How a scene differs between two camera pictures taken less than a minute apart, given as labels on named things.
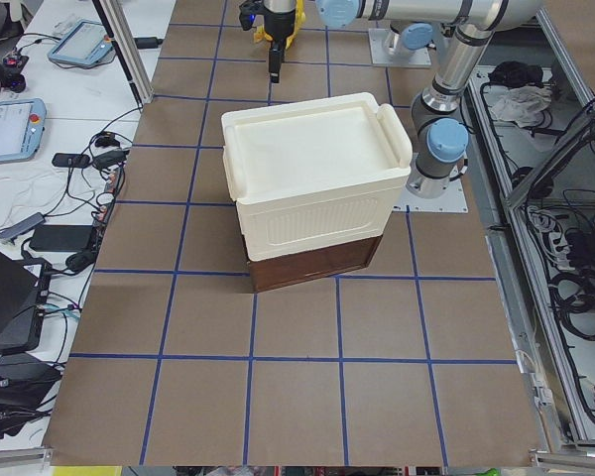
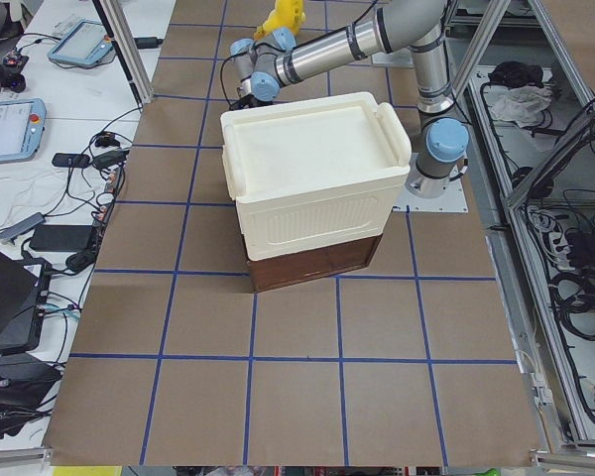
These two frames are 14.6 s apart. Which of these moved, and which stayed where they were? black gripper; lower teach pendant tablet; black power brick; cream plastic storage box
Moved: black gripper
Stayed: cream plastic storage box; black power brick; lower teach pendant tablet
